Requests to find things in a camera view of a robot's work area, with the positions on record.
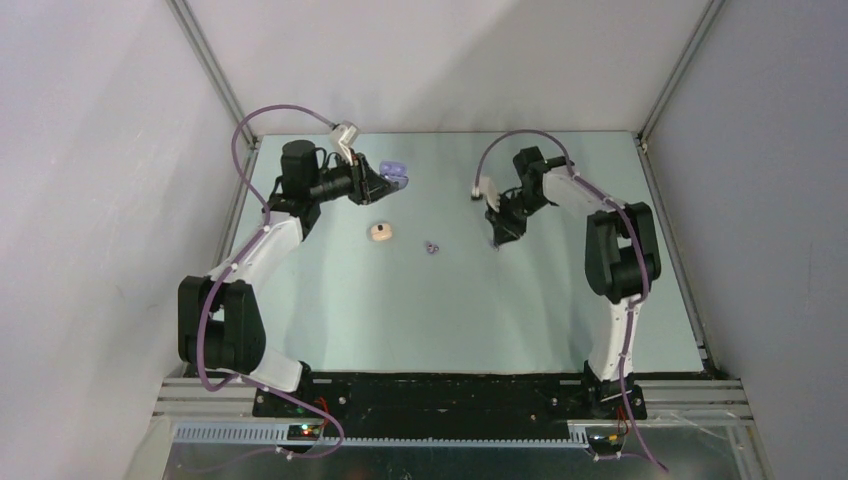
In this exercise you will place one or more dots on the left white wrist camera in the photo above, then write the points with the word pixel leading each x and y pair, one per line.
pixel 342 137

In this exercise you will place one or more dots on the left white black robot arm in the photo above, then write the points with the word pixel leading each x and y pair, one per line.
pixel 219 321

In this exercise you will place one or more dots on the aluminium frame rail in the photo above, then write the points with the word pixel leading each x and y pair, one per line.
pixel 712 402

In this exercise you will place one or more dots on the grey cable duct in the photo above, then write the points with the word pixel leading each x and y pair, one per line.
pixel 271 434

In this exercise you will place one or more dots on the left aluminium corner post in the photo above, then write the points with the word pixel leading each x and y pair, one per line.
pixel 193 31

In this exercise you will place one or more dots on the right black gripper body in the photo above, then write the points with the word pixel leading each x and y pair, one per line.
pixel 530 204

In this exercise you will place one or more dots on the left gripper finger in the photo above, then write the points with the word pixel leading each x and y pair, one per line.
pixel 376 189
pixel 365 175

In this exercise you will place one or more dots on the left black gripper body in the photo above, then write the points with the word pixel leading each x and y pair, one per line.
pixel 333 183

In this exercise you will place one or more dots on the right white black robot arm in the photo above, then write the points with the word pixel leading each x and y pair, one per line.
pixel 621 259

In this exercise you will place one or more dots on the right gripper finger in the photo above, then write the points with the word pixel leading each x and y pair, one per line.
pixel 510 225
pixel 496 221

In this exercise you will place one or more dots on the aluminium corner post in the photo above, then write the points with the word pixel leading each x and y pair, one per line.
pixel 692 46
pixel 193 31

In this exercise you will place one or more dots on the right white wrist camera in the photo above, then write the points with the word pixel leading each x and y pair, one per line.
pixel 485 190

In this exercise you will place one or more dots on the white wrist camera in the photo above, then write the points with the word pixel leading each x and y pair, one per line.
pixel 342 137
pixel 485 190

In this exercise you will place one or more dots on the right aluminium corner post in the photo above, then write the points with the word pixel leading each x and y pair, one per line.
pixel 692 46

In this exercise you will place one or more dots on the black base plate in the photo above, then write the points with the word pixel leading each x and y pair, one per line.
pixel 456 406

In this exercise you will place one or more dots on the beige earbud charging case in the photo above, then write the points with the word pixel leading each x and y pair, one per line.
pixel 381 232

